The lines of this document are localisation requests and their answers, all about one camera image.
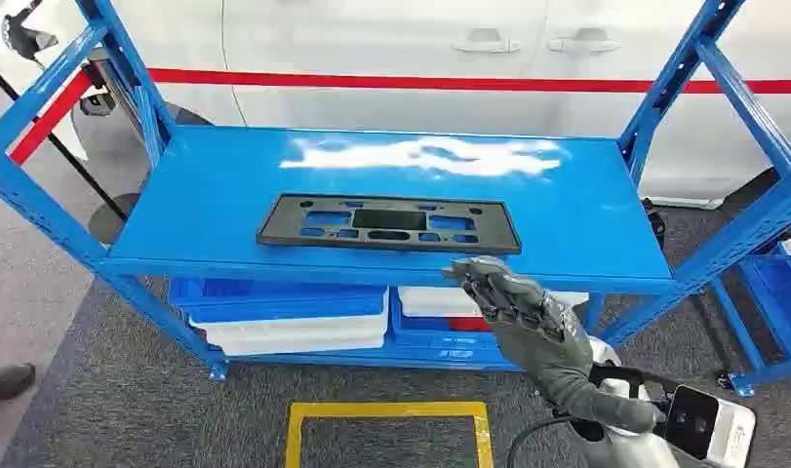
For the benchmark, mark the large blue steel shelf rack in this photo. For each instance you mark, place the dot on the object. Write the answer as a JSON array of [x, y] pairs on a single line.
[[227, 194]]

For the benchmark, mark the yellow floor tape square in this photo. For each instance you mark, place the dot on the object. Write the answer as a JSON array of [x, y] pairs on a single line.
[[293, 439]]

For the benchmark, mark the red item in crate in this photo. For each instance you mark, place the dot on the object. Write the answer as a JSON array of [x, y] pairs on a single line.
[[469, 323]]

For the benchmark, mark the person's black shoe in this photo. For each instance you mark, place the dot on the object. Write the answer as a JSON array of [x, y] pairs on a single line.
[[4, 383]]

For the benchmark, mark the white car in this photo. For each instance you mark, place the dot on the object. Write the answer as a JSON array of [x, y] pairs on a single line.
[[382, 58]]

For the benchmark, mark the blue plastic crate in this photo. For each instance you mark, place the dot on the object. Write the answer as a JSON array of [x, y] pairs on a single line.
[[272, 298], [427, 342]]

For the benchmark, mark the red barrier belt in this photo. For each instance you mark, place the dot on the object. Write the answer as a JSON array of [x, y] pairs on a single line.
[[395, 82]]

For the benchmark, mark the black plastic plate frame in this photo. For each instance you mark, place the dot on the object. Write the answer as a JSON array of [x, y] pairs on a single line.
[[285, 227]]

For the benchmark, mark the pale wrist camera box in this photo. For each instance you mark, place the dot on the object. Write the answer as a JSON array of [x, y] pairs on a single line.
[[711, 423]]

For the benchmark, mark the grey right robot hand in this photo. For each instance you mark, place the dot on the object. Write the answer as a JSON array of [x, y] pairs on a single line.
[[550, 349]]

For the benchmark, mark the black barrier stand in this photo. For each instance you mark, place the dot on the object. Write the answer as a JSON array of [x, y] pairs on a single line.
[[107, 219]]

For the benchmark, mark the small blue steel rack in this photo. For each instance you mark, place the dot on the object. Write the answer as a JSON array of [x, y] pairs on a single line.
[[779, 303]]

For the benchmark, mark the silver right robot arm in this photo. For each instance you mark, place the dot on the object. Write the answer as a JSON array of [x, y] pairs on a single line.
[[627, 446]]

